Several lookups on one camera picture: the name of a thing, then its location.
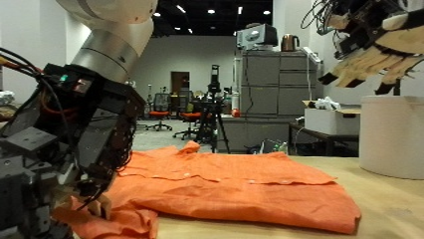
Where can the orange button shirt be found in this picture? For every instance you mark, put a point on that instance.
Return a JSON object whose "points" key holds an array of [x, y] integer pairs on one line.
{"points": [[228, 189]]}

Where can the green leafy plant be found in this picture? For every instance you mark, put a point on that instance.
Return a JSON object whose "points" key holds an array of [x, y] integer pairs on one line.
{"points": [[396, 89]]}

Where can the brown cushion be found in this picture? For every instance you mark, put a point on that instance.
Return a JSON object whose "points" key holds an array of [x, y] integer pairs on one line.
{"points": [[5, 113]]}

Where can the crinkled silver bag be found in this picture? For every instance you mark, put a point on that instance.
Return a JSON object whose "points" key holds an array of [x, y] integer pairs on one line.
{"points": [[5, 98]]}

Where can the white power strip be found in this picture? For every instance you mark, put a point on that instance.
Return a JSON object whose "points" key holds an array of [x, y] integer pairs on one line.
{"points": [[311, 54]]}

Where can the orange seat office chair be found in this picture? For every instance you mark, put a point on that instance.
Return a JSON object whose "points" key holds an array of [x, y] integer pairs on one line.
{"points": [[158, 114], [190, 116]]}

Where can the copper kettle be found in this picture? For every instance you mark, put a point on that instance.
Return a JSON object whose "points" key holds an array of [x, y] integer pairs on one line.
{"points": [[288, 43]]}

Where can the white plastic bag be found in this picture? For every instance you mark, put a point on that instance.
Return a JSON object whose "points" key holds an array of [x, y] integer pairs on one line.
{"points": [[327, 103]]}

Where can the white cardboard box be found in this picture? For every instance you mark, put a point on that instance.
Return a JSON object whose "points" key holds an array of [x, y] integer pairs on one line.
{"points": [[328, 121]]}

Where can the brown door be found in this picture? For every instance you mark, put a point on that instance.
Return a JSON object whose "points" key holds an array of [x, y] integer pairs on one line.
{"points": [[178, 81]]}

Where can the white round planter pot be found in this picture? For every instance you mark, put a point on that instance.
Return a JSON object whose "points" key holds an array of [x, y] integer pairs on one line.
{"points": [[391, 139]]}

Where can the grey boxy appliance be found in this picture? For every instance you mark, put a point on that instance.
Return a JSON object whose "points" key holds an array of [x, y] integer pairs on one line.
{"points": [[255, 35]]}

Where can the grey filing cabinet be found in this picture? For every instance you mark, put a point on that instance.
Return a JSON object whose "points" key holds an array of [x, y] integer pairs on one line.
{"points": [[264, 86]]}

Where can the dark side table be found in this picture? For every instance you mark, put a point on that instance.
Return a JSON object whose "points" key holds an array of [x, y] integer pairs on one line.
{"points": [[324, 137]]}

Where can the red round object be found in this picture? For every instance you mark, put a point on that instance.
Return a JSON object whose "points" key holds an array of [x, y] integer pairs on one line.
{"points": [[235, 113]]}

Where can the grey low counter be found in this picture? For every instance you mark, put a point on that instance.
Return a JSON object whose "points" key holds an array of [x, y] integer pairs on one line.
{"points": [[251, 132]]}

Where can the green plastic bottles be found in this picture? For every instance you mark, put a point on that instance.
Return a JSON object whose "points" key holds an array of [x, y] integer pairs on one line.
{"points": [[279, 148]]}

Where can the black camera tripod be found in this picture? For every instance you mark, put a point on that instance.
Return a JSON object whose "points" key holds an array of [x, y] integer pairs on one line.
{"points": [[213, 109]]}

